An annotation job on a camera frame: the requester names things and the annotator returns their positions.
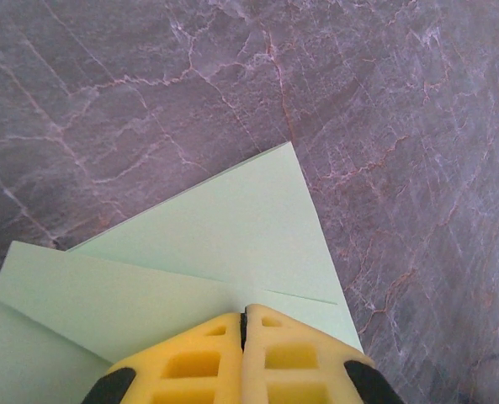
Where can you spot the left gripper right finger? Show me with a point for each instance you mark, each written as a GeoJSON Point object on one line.
{"type": "Point", "coordinates": [255, 370]}

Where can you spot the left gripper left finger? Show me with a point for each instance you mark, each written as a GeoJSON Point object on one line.
{"type": "Point", "coordinates": [230, 370]}

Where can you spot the light green paper sheet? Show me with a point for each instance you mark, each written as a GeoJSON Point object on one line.
{"type": "Point", "coordinates": [232, 235]}

